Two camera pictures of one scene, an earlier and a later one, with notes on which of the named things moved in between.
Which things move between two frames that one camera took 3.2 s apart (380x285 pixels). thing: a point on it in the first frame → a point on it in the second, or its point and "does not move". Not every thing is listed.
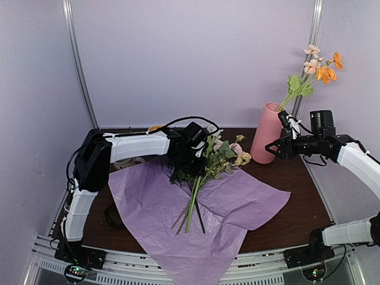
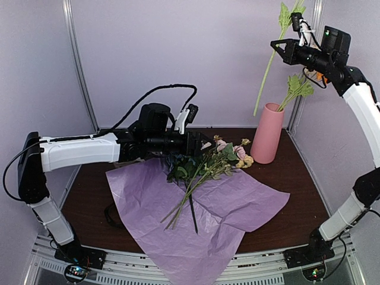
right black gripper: [282, 142] → [288, 54]
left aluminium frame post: [69, 19] does not move
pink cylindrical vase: [268, 131] does not move
